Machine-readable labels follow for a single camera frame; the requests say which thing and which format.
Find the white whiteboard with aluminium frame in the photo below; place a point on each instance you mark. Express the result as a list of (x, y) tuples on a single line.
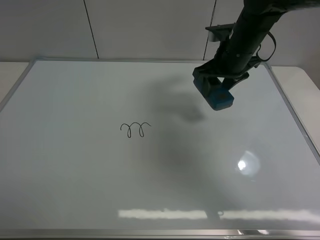
[(131, 150)]

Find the blue board eraser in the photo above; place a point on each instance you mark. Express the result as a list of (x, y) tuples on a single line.
[(219, 99)]

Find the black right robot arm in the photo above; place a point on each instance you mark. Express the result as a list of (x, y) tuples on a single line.
[(258, 16)]

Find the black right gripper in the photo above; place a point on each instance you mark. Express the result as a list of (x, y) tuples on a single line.
[(232, 61)]

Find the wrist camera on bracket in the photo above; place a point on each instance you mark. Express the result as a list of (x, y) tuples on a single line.
[(219, 33)]

